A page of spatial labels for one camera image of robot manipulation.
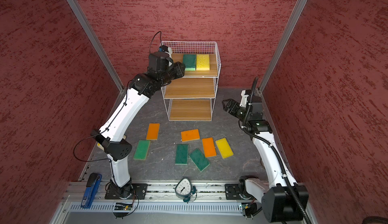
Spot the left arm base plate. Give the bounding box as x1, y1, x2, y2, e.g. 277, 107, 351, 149
105, 183, 148, 200

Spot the dark green sponge upright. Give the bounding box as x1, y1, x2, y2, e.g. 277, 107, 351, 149
175, 144, 189, 165

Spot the white wire shelf rack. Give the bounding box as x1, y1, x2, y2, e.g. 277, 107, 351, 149
162, 41, 221, 121

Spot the yellow sponge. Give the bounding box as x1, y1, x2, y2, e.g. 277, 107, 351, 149
216, 138, 234, 159
196, 54, 210, 71

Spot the orange sponge far left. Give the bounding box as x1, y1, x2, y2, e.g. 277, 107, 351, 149
146, 123, 160, 141

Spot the dark green sponge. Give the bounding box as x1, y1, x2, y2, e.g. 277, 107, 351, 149
183, 54, 197, 71
189, 148, 210, 172
175, 144, 189, 165

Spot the black corrugated cable hose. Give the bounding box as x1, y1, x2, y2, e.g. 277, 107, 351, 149
237, 77, 313, 224

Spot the aluminium mounting rail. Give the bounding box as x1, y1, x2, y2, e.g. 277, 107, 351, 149
62, 181, 308, 203

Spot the blue stapler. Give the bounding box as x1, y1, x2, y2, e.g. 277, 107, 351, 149
81, 173, 102, 209

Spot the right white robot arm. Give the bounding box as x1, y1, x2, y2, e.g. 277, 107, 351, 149
222, 93, 311, 224

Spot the orange sponge centre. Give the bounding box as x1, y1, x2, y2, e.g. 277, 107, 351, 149
181, 129, 200, 142

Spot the beige calculator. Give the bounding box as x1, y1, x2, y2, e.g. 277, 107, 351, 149
97, 135, 126, 151

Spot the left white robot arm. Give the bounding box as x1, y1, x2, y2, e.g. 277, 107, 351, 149
92, 51, 186, 199

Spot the orange sponge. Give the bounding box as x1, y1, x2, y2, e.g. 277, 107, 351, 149
202, 137, 217, 158
181, 129, 200, 142
146, 123, 160, 141

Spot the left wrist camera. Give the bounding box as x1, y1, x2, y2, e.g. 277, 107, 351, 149
158, 45, 172, 57

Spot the white kitchen timer dial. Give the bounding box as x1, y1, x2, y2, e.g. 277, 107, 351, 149
174, 177, 197, 203

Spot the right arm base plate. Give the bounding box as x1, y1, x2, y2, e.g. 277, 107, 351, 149
224, 184, 253, 200

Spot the light green sponge left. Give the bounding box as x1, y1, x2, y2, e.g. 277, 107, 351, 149
133, 140, 151, 160

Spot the middle wooden shelf board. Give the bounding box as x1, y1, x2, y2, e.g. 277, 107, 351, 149
164, 78, 215, 99

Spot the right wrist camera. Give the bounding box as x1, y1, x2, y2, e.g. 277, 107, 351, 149
240, 89, 251, 107

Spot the bottom wooden shelf board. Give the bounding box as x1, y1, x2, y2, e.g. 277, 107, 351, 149
169, 99, 212, 121

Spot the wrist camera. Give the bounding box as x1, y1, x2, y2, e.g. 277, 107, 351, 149
158, 45, 172, 57
240, 89, 251, 107

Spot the orange sponge right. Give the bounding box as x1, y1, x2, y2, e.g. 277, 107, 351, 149
202, 137, 217, 158

